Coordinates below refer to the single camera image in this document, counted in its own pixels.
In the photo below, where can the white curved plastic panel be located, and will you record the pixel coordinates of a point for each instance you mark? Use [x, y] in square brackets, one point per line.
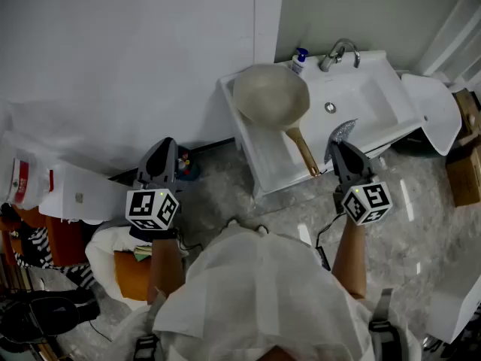
[432, 111]

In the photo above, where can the soap bottle with blue pump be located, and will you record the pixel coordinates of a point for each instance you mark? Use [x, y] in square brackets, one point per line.
[298, 64]

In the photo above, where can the brown cardboard box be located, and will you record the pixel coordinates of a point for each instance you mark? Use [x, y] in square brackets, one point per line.
[467, 111]
[466, 179]

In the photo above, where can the chrome sink drain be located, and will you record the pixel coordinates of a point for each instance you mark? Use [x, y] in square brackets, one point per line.
[330, 107]

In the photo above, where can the person's right forearm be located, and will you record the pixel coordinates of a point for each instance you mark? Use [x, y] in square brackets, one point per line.
[349, 258]

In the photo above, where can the chrome faucet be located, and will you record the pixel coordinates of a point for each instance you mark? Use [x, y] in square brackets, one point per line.
[332, 56]

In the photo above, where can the orange wooden furniture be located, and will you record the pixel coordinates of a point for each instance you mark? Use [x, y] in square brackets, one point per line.
[64, 239]

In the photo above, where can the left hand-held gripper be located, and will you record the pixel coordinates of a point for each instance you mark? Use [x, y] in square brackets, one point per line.
[150, 205]

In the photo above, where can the white cabinet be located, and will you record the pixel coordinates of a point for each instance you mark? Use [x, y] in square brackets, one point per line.
[454, 307]

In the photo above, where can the white shelf rack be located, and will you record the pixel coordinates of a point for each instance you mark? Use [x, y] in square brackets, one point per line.
[451, 40]

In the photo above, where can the dark trash bin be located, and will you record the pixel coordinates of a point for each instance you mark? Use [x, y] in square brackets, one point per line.
[191, 171]

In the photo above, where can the beige green folded cloth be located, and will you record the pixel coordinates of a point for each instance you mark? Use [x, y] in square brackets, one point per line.
[143, 253]

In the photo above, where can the black white striped cloth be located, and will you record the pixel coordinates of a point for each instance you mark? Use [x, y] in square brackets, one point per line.
[39, 243]

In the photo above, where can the white carton box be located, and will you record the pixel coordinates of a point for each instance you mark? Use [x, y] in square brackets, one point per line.
[82, 194]

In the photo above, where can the white cushion bag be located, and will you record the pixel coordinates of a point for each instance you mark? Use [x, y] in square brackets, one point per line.
[101, 246]

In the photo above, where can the person's left forearm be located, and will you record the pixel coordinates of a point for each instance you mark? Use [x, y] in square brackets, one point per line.
[165, 265]

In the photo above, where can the silver scrubbing pad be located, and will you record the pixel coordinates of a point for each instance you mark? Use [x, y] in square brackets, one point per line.
[340, 132]

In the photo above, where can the black wristband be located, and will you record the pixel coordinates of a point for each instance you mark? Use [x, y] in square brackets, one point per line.
[158, 235]

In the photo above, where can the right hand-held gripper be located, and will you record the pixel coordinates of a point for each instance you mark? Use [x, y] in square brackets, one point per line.
[366, 201]

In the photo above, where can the white bag with red label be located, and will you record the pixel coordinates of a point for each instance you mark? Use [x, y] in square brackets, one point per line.
[22, 179]

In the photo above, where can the white sink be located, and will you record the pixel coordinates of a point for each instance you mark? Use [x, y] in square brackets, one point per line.
[360, 92]

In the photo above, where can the person's white clothing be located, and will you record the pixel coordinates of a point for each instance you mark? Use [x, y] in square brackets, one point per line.
[263, 295]

